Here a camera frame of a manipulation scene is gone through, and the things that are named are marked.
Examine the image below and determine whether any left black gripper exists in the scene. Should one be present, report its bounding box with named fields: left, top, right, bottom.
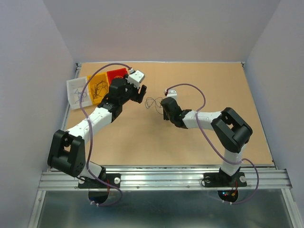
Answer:
left=120, top=74, right=146, bottom=105

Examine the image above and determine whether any thin wire bundle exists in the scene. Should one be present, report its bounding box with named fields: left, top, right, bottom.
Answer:
left=144, top=97, right=164, bottom=114

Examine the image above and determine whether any dark purple thin wire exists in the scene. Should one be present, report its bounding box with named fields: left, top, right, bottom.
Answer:
left=89, top=80, right=111, bottom=100

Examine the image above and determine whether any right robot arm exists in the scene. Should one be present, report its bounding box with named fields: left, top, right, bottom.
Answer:
left=161, top=97, right=253, bottom=188

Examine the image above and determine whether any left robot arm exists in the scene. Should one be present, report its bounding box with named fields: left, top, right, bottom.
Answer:
left=47, top=78, right=147, bottom=187

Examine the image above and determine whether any red plastic bin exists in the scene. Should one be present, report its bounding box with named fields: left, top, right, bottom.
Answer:
left=106, top=68, right=128, bottom=84

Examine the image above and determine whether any yellow plastic bin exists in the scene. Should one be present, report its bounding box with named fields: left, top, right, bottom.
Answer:
left=88, top=72, right=110, bottom=105

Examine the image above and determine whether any white plastic bin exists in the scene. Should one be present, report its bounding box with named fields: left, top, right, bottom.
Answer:
left=66, top=77, right=93, bottom=110

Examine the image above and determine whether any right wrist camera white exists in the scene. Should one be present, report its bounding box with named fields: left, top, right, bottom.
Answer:
left=164, top=88, right=178, bottom=101

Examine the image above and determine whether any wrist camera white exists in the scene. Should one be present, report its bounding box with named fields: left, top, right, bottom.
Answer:
left=164, top=88, right=178, bottom=101
left=127, top=68, right=145, bottom=89

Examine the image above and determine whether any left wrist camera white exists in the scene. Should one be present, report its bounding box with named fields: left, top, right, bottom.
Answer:
left=127, top=68, right=145, bottom=89

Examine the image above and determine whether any aluminium rail frame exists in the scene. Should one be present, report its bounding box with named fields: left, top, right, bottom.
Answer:
left=29, top=62, right=304, bottom=228

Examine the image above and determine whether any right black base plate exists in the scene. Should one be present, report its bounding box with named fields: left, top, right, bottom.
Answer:
left=202, top=172, right=247, bottom=188

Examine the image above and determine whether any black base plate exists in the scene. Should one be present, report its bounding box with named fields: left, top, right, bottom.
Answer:
left=77, top=173, right=121, bottom=189
left=202, top=172, right=247, bottom=188

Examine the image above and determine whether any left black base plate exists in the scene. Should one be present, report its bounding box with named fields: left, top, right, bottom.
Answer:
left=77, top=173, right=121, bottom=189

